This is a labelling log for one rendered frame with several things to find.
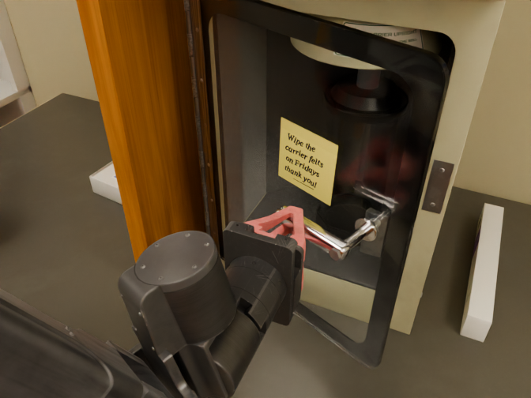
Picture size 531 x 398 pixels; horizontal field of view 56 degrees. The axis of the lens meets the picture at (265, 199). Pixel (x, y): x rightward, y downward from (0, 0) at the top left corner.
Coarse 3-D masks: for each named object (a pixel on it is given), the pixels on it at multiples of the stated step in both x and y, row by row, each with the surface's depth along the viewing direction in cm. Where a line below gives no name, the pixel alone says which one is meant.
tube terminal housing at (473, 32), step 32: (288, 0) 51; (320, 0) 49; (352, 0) 48; (384, 0) 47; (416, 0) 46; (448, 0) 45; (480, 0) 44; (448, 32) 46; (480, 32) 45; (480, 64) 46; (448, 96) 50; (448, 128) 51; (448, 160) 53; (448, 192) 56; (416, 224) 60; (416, 256) 63; (416, 288) 66
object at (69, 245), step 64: (0, 128) 118; (64, 128) 118; (0, 192) 98; (64, 192) 98; (0, 256) 84; (64, 256) 84; (128, 256) 84; (448, 256) 84; (512, 256) 84; (64, 320) 73; (128, 320) 73; (448, 320) 73; (512, 320) 73; (256, 384) 65; (320, 384) 65; (384, 384) 65; (448, 384) 65; (512, 384) 65
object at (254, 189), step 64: (256, 0) 48; (256, 64) 51; (320, 64) 45; (384, 64) 40; (256, 128) 56; (320, 128) 49; (384, 128) 43; (256, 192) 61; (384, 192) 46; (320, 256) 58; (384, 256) 50; (320, 320) 64; (384, 320) 55
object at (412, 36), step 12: (348, 24) 52; (360, 24) 52; (372, 24) 52; (384, 24) 52; (384, 36) 52; (396, 36) 52; (408, 36) 53; (420, 36) 53; (432, 36) 55; (432, 48) 55
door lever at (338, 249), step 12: (312, 228) 49; (324, 228) 49; (360, 228) 49; (372, 228) 49; (312, 240) 49; (324, 240) 48; (336, 240) 48; (348, 240) 48; (360, 240) 49; (372, 240) 50; (336, 252) 47; (348, 252) 48
